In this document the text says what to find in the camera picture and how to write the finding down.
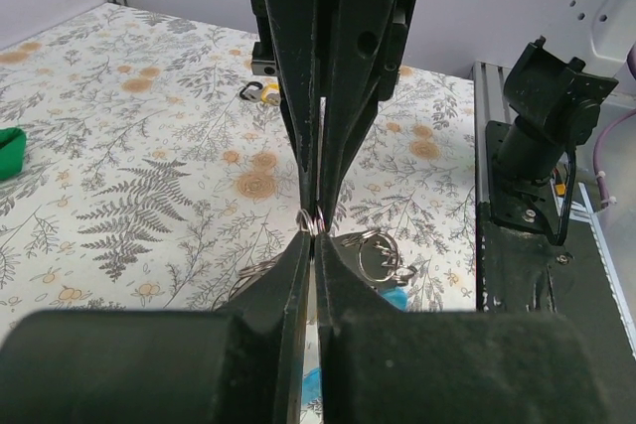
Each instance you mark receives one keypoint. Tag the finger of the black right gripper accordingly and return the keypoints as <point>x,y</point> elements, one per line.
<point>366,43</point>
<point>291,28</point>

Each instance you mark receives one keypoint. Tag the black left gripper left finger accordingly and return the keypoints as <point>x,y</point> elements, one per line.
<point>241,363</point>

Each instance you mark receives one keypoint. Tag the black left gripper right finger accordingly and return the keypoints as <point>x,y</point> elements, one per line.
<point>383,365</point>

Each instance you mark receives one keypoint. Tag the metal key organizer blue handle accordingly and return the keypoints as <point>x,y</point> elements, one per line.
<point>373,256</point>

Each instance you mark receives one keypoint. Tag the key with black tag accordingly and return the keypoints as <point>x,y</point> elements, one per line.
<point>251,92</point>

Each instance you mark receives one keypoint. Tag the green crumpled cloth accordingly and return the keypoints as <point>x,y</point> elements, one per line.
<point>12,150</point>

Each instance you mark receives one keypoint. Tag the key with yellow ring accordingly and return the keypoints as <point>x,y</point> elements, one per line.
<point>271,95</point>

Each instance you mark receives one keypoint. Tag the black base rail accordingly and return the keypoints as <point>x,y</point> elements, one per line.
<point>520,267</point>

